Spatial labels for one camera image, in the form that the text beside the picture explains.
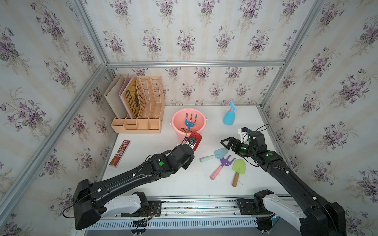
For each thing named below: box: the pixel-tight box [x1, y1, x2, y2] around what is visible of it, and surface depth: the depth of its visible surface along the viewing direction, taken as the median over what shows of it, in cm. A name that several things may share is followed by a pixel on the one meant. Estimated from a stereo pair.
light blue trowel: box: [199, 147, 229, 163], surface depth 92 cm
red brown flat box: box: [108, 139, 132, 169], surface depth 93 cm
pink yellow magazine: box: [118, 75, 140, 119], surface depth 98 cm
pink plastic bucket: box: [171, 108, 208, 145], surface depth 95 cm
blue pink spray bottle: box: [222, 99, 238, 126], surface depth 106 cm
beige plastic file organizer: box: [111, 75, 166, 134], surface depth 106 cm
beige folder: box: [103, 74, 129, 119], surface depth 92 cm
